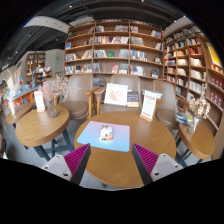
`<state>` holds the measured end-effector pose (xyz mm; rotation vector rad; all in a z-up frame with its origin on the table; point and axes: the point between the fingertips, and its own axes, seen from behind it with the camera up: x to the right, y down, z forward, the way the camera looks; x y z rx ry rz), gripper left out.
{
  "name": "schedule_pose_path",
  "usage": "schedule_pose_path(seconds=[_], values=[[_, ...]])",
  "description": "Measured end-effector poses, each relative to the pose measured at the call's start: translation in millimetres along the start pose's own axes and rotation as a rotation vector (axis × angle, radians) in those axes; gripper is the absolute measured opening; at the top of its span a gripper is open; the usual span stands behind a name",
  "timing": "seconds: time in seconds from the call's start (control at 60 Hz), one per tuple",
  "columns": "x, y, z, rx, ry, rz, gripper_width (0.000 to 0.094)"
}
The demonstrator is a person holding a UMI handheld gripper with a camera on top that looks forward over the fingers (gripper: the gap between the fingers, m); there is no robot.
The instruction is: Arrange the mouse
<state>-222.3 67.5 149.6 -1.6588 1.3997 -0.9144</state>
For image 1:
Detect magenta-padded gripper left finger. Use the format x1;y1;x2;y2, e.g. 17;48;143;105
41;143;92;185

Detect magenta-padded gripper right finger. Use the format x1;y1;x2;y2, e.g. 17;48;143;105
131;143;184;186

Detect white and orange computer mouse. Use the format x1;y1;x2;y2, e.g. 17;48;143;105
98;124;114;142

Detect pastel blue pink mouse pad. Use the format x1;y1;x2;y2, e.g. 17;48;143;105
76;120;131;153

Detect wooden side table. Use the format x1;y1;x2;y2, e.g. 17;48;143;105
176;121;216;164
14;104;74;163

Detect white orange sign, wooden base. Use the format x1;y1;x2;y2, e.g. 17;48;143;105
139;89;158;123

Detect stack of colourful books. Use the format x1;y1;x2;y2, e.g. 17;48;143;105
175;110;194;126

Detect glass vase with beige flowers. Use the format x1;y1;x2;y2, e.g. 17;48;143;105
186;83;212;135

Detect brown wooden-armed chair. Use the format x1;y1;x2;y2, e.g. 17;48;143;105
58;73;99;121

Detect dark blue book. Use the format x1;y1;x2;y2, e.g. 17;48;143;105
126;90;140;108

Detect light blue flat books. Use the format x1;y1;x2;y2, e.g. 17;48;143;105
142;89;163;100

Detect small white sign card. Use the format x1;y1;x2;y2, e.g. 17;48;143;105
33;90;46;113

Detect white framed floral picture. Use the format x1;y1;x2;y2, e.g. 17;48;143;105
103;82;129;107

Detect small round wooden table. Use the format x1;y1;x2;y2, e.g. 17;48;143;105
4;102;34;126

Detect orange display counter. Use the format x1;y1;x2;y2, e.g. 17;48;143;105
9;85;39;108

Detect brown chair holding framed picture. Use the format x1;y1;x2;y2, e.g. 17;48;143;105
93;73;148;116

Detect distant wooden bookshelf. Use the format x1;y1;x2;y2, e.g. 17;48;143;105
24;51;47;86

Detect wooden bookshelf with yellow poster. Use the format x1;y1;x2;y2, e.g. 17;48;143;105
162;23;224;134

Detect wide wooden bookshelf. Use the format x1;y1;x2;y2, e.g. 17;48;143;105
63;19;165;88

